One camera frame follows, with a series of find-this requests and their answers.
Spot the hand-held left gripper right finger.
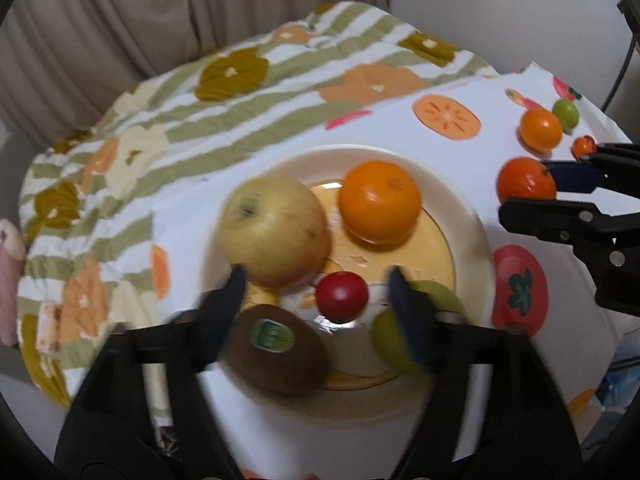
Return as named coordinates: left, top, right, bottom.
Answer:
left=389, top=266, right=583, bottom=466

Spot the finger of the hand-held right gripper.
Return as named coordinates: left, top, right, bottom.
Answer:
left=498, top=199, right=640, bottom=271
left=545, top=142, right=640, bottom=194

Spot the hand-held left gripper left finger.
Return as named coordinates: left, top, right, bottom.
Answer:
left=55, top=265, right=248, bottom=466

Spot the green apple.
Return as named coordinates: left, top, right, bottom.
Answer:
left=371, top=280, right=469, bottom=377

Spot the deep orange tangerine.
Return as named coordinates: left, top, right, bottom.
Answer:
left=496, top=157, right=557, bottom=207

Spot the small red plum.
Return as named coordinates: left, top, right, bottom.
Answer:
left=315, top=271, right=370, bottom=324

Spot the brown kiwi with sticker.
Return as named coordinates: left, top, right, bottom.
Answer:
left=222, top=304, right=330, bottom=395

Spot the cream duck print plate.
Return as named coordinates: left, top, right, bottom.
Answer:
left=200, top=145, right=493, bottom=413

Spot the yellow apple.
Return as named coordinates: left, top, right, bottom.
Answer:
left=216, top=176, right=332, bottom=290

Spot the large orange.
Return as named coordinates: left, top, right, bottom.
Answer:
left=338, top=160, right=422, bottom=245

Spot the mandarin orange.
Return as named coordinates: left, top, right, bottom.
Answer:
left=519, top=109, right=564, bottom=151

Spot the green lime fruit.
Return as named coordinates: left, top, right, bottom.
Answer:
left=552, top=98, right=581, bottom=132

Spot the fruit print tablecloth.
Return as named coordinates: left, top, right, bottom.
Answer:
left=145, top=62, right=633, bottom=480

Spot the small cream snack packet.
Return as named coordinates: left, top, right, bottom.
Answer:
left=37, top=302, right=66, bottom=356

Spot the striped floral blanket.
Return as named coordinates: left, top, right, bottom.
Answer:
left=19, top=1, right=498, bottom=408

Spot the pink plush pillow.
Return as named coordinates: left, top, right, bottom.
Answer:
left=0, top=217, right=27, bottom=346

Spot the grey upholstered headboard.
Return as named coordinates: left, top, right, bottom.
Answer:
left=0, top=120, right=56, bottom=221

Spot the black cable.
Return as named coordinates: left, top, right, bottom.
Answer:
left=602, top=0, right=640, bottom=111

